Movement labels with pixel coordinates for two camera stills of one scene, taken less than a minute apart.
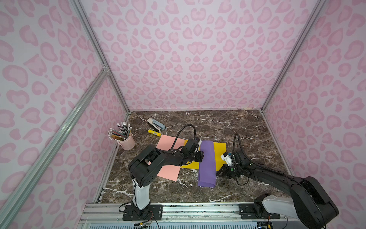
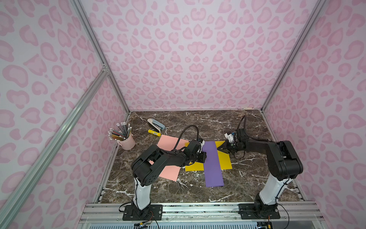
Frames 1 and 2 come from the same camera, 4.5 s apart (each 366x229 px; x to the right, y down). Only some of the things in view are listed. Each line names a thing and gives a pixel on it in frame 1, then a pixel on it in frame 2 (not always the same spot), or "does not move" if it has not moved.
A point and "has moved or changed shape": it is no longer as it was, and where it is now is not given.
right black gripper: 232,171 → 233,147
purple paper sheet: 207,170 has moved or changed shape
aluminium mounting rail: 111,214 does not move
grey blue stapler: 155,125 does not move
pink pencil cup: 128,143 does not move
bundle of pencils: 123,131 does not move
